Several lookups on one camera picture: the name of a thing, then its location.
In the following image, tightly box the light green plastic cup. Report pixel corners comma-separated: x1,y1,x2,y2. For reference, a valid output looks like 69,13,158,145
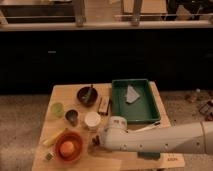
50,102,64,118

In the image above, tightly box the green plastic tray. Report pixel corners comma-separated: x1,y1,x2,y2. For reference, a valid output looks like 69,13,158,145
112,79,160,124

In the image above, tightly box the small metal cup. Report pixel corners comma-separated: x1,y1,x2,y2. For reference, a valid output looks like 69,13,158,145
65,110,78,126

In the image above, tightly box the yellow banana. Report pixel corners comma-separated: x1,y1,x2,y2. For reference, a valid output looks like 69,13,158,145
42,130,64,147

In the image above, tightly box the dark green sponge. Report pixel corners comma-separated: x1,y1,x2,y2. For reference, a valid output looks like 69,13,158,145
137,152,161,160

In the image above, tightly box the grey folded cloth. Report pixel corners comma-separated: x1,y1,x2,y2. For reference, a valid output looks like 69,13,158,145
126,85,140,103

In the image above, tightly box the bunch of dark grapes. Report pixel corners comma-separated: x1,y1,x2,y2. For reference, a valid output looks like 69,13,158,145
92,135,100,146

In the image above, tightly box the green utensil in bowl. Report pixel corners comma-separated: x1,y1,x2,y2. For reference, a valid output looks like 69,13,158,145
84,84,93,103

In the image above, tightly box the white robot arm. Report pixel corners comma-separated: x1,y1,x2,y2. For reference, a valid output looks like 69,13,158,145
98,116,213,155

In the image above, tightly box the brown chocolate bar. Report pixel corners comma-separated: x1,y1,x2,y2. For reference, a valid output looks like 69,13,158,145
98,96,110,115

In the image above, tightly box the orange plastic bowl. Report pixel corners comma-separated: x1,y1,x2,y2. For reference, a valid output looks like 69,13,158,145
54,131,83,164

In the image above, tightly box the white ceramic cup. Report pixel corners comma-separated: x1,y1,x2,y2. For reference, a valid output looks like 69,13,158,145
84,112,101,130

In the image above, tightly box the dark brown bowl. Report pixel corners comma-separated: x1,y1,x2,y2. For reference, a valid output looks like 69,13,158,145
77,86,98,107

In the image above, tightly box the orange fruit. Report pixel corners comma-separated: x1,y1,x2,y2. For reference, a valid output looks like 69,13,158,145
60,141,74,157

